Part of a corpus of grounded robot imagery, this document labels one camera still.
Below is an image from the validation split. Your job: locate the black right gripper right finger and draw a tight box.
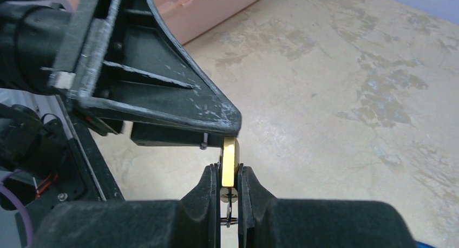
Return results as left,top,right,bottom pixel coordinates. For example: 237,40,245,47
237,165,416,247

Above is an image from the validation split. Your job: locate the pink plastic storage box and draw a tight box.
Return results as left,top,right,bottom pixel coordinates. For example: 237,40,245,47
153,0,258,44

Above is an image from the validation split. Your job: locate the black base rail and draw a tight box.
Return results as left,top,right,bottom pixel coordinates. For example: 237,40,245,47
14,102,126,248

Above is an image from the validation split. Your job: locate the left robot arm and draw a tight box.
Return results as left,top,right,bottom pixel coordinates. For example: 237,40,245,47
1,0,242,146

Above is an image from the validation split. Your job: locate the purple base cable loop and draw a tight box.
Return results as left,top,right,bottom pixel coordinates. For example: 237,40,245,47
0,169,35,248

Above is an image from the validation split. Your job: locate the silver padlock key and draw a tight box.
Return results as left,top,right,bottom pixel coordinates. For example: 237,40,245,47
220,187,238,228

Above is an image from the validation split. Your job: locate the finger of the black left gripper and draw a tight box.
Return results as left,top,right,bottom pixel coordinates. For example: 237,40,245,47
130,122,224,148

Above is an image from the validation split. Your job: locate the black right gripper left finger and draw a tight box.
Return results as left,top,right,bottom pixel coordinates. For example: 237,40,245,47
32,164,220,247

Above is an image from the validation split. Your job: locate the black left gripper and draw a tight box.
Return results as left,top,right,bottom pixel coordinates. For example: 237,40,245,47
54,0,242,135

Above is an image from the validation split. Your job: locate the brass padlock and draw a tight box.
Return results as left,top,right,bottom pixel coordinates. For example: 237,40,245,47
220,137,240,187

